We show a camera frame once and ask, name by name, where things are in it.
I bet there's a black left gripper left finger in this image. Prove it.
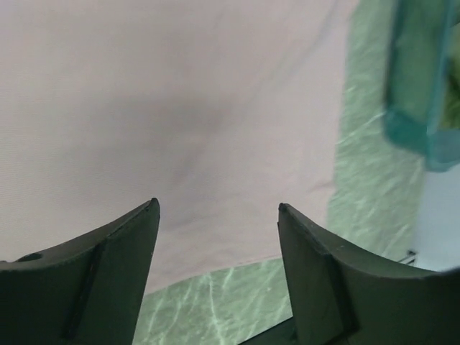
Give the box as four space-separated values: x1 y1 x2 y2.
1 199 160 344

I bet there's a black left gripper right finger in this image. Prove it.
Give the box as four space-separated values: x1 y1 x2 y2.
278 203 459 344

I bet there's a pink tank top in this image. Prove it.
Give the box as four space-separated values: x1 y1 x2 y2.
1 1 357 292

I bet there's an olive green tank top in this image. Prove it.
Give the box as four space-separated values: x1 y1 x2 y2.
441 41 459 129

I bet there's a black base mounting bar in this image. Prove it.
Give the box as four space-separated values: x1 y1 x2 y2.
240 317 298 345

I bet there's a teal plastic basket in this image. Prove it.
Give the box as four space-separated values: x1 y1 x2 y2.
384 1 459 172

